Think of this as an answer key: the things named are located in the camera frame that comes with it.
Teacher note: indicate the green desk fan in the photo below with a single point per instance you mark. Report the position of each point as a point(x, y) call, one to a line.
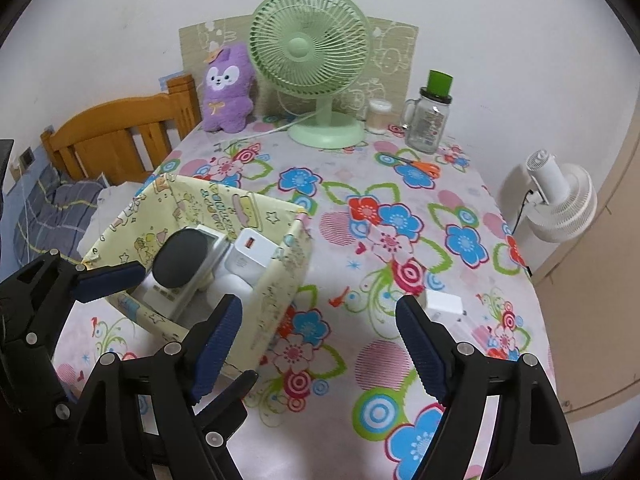
point(310, 50)

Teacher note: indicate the black flat object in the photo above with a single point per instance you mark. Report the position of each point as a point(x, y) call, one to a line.
point(5, 167)

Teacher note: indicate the purple plush toy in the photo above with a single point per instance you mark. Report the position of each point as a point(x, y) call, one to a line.
point(227, 95)

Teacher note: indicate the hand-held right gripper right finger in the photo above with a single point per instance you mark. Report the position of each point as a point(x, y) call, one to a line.
point(420, 345)

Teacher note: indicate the floral tablecloth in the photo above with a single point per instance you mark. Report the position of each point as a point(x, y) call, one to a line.
point(350, 260)

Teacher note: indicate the blue plaid blanket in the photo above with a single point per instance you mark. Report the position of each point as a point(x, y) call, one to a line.
point(55, 210)

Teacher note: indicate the white remote control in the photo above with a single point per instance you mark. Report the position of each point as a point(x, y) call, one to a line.
point(165, 297)

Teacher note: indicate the glass jar mug green lid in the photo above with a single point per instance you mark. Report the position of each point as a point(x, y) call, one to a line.
point(427, 120)

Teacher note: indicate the yellow cartoon fabric storage basket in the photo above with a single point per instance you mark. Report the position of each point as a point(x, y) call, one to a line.
point(285, 285)

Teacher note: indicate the cotton swab container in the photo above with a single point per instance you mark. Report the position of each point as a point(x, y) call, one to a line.
point(379, 117)

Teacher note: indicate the white small fan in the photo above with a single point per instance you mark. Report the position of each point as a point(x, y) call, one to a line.
point(560, 195)

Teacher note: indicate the beige wooden door panel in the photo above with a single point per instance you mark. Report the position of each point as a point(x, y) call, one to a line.
point(590, 310)

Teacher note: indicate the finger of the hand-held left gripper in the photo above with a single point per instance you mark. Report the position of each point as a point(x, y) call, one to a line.
point(107, 280)
point(235, 405)

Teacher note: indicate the white cloth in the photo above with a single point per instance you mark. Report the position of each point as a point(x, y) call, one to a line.
point(115, 205)

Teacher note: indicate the dark grey round disc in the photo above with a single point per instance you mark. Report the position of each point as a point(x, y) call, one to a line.
point(181, 260)

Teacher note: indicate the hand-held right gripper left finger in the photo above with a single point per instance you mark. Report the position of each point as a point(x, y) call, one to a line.
point(220, 345)

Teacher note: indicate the white wall charger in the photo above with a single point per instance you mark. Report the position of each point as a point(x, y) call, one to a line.
point(444, 304)

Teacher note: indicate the white charger orange port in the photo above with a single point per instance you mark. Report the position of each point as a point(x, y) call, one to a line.
point(252, 255)

